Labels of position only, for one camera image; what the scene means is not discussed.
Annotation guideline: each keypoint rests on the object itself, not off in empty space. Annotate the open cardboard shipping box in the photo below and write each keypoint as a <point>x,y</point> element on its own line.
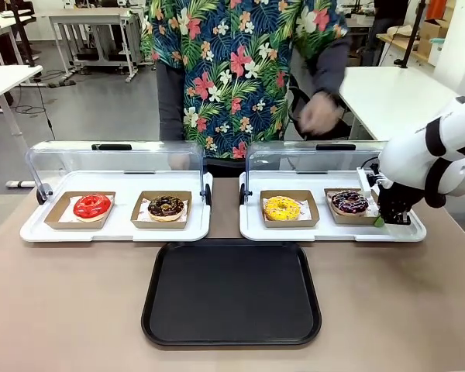
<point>432,35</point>

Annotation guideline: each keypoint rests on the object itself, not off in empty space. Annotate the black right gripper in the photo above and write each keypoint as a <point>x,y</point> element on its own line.
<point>395,199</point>

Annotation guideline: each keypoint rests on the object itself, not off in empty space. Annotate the person's left hand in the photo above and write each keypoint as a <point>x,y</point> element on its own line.
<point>319,114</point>

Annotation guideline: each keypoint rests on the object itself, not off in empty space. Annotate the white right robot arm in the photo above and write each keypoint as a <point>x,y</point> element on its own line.
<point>410,155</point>

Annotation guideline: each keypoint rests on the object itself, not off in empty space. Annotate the yellow glazed sprinkle donut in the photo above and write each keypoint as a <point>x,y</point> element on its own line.
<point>273,211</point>

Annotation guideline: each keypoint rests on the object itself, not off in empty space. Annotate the person's left forearm grey sleeve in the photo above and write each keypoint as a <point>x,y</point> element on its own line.
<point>333,66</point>

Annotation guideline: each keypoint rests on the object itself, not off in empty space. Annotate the wooden background workbench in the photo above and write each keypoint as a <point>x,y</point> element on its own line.
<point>391,42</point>

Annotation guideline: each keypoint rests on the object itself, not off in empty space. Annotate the brown cardboard donut box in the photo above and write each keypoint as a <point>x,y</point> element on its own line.
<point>159,225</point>
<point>352,221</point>
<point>54,223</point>
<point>290,224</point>

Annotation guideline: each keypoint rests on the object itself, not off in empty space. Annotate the dark purple drizzled donut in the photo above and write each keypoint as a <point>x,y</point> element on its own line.
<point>341,205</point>

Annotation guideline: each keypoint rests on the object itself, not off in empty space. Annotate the small white side table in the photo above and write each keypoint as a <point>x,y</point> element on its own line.
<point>4,79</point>

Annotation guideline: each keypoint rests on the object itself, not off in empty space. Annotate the white printed paper liner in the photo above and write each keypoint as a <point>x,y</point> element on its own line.
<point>67,216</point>
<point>306,212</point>
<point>373,205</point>
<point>143,215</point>

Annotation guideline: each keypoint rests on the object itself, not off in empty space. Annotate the black stand pole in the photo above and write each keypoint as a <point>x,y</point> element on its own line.
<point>25,35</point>

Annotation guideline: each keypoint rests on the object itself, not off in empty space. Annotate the chocolate donut with nuts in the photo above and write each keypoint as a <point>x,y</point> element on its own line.
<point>155,211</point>

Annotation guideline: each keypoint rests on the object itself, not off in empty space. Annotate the background person dark clothes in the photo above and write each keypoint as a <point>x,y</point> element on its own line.
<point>387,11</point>

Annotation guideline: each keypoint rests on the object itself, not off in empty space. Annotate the white background desk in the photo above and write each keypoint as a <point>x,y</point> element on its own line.
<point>0,33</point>

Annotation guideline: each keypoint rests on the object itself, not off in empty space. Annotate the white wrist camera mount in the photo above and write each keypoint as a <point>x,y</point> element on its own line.
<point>366,180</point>

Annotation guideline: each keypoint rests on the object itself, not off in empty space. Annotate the person's right hand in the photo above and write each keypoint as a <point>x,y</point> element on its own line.
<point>179,162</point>

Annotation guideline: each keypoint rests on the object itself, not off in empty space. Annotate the black plastic serving tray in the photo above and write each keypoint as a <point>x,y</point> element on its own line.
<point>232,294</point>

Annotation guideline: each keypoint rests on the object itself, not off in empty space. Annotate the grey background workbench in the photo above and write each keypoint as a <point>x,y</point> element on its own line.
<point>89,17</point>

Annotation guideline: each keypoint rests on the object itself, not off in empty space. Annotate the person torso floral shirt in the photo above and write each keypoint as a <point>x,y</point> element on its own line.
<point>232,77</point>

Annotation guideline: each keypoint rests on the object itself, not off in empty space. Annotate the large white side table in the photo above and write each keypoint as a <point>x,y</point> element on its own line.
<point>391,93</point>

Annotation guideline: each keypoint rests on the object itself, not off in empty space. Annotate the red glazed donut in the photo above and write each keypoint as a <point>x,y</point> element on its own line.
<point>83,209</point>

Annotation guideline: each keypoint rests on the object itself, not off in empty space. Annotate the clear hinged display lid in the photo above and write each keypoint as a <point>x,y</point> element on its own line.
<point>314,160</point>
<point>100,159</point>

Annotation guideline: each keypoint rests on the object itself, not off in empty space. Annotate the black clamp pole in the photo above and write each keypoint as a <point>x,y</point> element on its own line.
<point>410,35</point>

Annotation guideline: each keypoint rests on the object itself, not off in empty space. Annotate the white display tray base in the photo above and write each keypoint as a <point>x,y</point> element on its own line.
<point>124,233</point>
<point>321,233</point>

